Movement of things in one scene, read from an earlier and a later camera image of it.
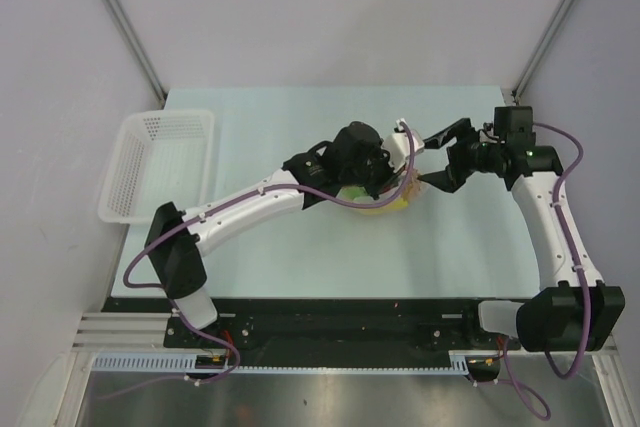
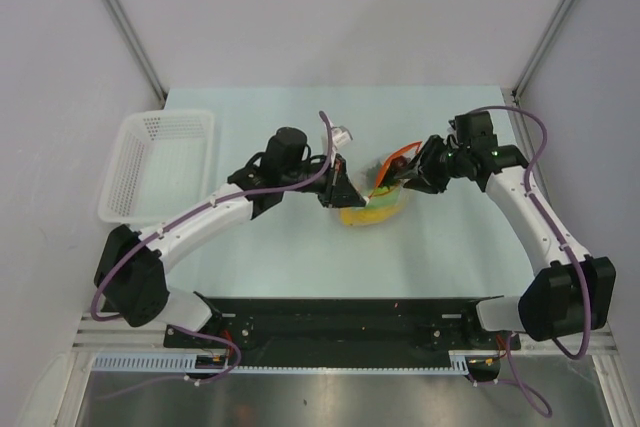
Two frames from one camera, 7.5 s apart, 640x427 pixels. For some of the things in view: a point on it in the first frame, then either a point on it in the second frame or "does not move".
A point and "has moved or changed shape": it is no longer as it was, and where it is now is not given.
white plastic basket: [159, 157] does not move
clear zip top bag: [415, 191] has moved or changed shape
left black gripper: [388, 176] → [344, 195]
